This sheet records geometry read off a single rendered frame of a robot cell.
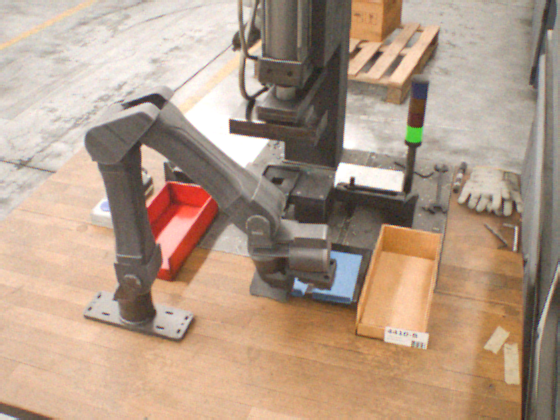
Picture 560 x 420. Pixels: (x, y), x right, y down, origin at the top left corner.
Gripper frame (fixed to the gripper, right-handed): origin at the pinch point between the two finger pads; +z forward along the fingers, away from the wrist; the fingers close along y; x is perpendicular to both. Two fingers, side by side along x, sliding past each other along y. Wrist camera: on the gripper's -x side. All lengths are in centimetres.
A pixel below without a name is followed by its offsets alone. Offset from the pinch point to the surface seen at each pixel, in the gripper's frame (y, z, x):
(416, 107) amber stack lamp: 46.0, 3.6, -15.9
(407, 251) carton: 16.9, 12.1, -19.9
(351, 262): 10.4, 7.6, -10.0
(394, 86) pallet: 207, 213, 19
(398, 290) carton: 6.8, 7.5, -20.1
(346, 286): 4.2, 4.0, -10.8
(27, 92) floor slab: 151, 197, 249
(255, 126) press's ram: 29.3, -5.2, 13.3
